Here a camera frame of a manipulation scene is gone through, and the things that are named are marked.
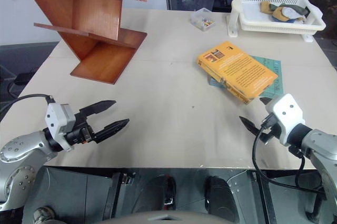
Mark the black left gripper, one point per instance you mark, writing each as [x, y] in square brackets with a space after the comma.
[79, 134]

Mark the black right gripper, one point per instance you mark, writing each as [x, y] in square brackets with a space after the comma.
[271, 131]

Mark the yellow paperback book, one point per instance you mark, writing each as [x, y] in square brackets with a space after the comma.
[237, 68]

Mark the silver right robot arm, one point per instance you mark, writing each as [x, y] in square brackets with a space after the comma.
[318, 145]

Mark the teal thin book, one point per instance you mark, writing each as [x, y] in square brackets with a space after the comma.
[273, 68]

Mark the brown wooden zigzag bookshelf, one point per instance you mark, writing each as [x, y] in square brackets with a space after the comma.
[100, 15]

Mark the white plastic mesh basket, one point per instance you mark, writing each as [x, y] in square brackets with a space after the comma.
[252, 22]

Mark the dark rounded shape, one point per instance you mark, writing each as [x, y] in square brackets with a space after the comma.
[219, 197]

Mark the black power adapter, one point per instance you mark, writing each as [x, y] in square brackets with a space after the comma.
[23, 78]

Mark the white plastic basket stand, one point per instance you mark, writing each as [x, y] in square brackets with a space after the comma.
[233, 21]

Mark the white blue cloth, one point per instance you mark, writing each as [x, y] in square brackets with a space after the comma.
[289, 13]

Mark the mustard yellow cloth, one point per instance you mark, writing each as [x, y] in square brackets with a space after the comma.
[267, 8]

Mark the clear plastic parts box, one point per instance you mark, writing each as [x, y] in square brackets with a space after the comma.
[202, 19]

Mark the grey green cloth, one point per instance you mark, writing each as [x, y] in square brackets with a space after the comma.
[295, 9]

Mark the grey round object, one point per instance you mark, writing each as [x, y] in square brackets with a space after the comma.
[43, 214]

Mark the grey curved robot torso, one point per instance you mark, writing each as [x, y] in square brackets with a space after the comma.
[168, 217]

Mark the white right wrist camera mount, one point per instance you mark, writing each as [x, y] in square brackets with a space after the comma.
[287, 113]

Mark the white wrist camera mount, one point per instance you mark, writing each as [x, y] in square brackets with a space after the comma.
[56, 121]
[287, 113]

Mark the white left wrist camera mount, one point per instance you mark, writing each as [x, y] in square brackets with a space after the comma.
[56, 121]

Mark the black table frame leg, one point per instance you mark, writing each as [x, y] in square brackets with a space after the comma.
[114, 195]

